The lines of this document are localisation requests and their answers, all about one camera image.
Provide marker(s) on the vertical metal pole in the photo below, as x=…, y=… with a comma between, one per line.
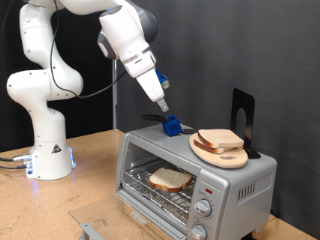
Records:
x=115, y=100

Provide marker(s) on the round wooden cutting board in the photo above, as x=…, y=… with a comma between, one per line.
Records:
x=230, y=161

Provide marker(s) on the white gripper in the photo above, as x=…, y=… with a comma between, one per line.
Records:
x=148, y=80

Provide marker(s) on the metal spatula with blue block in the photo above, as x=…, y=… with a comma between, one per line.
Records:
x=172, y=126

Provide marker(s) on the silver oven knob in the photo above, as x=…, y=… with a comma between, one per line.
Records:
x=198, y=232
x=203, y=207

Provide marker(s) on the wooden box under oven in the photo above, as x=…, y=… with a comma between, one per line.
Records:
x=146, y=223

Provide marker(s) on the red oven indicator light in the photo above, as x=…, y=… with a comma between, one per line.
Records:
x=209, y=191

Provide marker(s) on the white bread slice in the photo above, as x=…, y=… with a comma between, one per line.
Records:
x=170, y=179

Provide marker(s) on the black metal bookend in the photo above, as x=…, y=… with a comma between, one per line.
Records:
x=248, y=103

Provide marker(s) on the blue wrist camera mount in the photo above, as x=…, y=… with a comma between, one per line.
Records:
x=162, y=79

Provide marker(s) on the silver toaster oven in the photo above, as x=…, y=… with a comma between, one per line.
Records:
x=233, y=206

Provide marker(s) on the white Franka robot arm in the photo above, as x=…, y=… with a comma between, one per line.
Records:
x=43, y=133

